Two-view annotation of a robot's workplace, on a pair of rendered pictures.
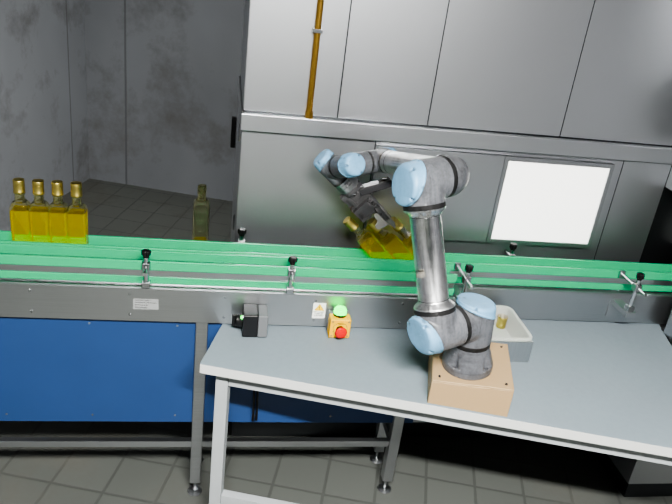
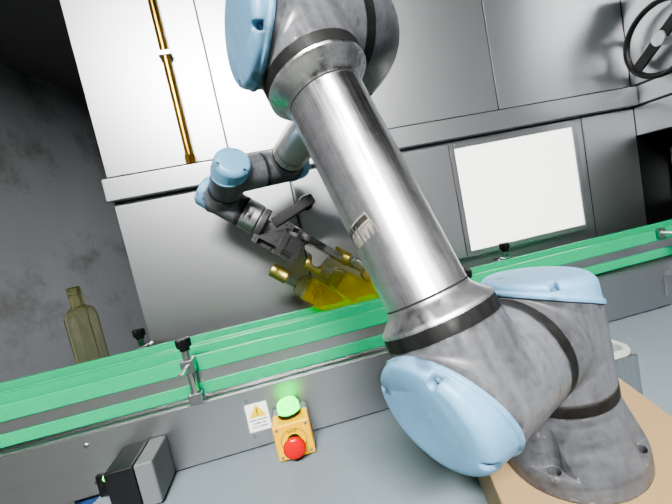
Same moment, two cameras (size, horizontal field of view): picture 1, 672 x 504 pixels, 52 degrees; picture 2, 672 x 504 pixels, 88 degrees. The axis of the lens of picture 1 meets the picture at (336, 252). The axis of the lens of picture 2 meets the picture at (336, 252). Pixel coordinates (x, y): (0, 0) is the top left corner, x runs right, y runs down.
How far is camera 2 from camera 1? 1.60 m
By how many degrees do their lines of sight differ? 19
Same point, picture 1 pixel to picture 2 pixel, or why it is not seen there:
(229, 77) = not seen: hidden behind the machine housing
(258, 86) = (116, 143)
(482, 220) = (452, 230)
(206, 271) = (43, 409)
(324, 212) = (256, 280)
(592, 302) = (642, 282)
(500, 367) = (655, 430)
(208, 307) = (62, 473)
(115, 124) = not seen: hidden behind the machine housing
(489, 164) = (433, 159)
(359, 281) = (308, 347)
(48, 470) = not seen: outside the picture
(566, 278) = (594, 260)
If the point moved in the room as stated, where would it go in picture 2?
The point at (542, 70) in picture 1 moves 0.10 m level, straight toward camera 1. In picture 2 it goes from (448, 39) to (450, 23)
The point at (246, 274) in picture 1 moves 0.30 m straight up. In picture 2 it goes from (117, 392) to (75, 242)
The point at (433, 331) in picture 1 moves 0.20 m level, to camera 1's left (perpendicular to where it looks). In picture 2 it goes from (468, 388) to (215, 434)
